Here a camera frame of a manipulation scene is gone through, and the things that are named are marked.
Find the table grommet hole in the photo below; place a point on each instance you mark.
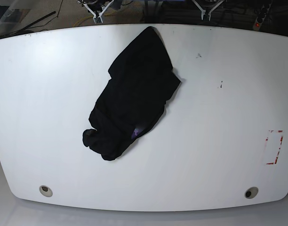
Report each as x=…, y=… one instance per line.
x=45, y=191
x=251, y=193

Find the black T-shirt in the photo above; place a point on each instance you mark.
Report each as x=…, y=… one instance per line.
x=141, y=82

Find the left table grommet hole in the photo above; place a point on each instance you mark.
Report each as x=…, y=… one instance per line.
x=45, y=191

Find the right table grommet hole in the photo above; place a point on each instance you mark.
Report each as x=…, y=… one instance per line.
x=251, y=193

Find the red tape rectangle marking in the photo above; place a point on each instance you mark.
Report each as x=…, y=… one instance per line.
x=272, y=147

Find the power strip with red light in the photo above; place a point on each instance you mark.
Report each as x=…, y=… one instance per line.
x=262, y=14

